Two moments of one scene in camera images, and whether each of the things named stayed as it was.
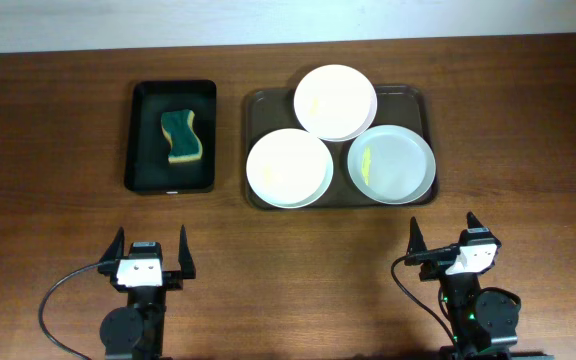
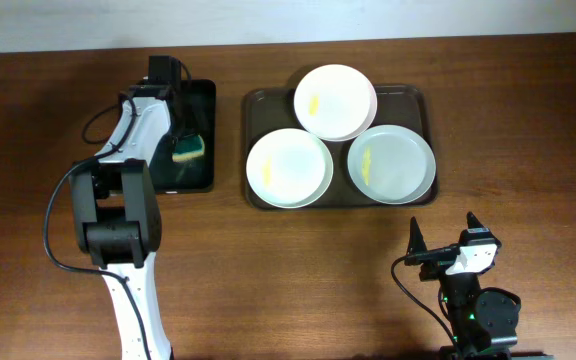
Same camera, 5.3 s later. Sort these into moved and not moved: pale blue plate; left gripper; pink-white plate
Moved: left gripper
Not moved: pink-white plate; pale blue plate
